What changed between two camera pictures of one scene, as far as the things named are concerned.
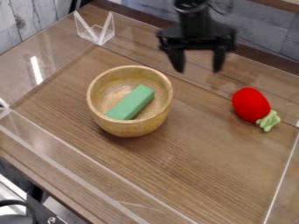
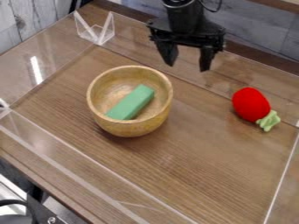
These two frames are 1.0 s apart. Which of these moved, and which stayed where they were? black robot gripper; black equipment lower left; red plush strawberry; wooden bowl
Moved: black robot gripper
Stayed: wooden bowl; black equipment lower left; red plush strawberry
